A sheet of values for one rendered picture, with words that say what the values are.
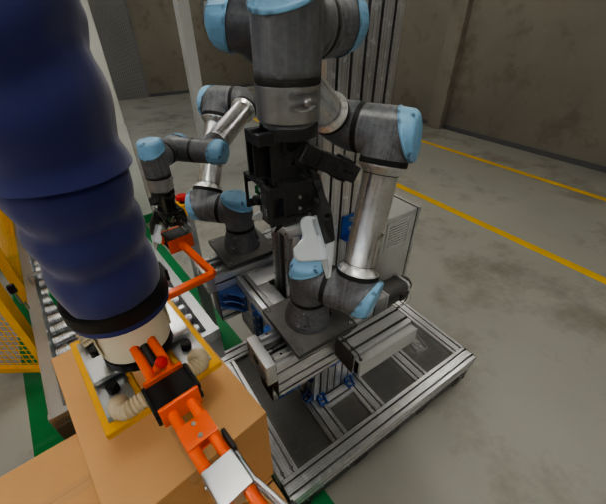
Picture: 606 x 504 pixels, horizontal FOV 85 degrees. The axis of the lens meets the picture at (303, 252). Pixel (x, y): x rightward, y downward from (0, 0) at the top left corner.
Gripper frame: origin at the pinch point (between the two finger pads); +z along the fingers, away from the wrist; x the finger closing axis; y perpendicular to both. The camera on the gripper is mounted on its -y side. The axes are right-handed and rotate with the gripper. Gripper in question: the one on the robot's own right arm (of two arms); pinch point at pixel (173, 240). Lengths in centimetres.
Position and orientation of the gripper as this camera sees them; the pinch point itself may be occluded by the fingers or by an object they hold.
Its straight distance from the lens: 123.8
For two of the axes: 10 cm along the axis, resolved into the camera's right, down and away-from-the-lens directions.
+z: 0.0, 8.1, 5.8
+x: 7.4, -3.9, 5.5
